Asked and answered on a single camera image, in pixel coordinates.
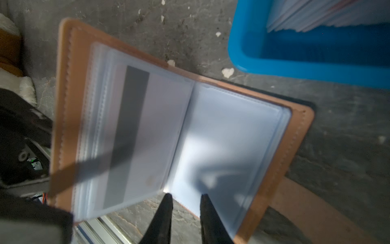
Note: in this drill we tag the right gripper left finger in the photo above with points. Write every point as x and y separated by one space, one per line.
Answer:
159 230

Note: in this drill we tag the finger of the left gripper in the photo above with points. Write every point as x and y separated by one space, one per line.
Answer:
26 221

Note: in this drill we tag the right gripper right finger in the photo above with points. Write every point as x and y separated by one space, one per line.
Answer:
212 228

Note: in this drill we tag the tan leather card holder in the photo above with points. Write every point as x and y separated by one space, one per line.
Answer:
235 144

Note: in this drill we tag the pink VIP card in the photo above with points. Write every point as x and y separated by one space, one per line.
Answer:
150 118

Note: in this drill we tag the blue plastic card tray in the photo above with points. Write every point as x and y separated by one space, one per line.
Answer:
350 55

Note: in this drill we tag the stack of white cards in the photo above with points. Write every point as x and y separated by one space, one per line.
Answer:
304 16

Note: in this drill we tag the white teddy bear brown shirt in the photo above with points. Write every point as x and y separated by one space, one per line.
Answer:
12 77

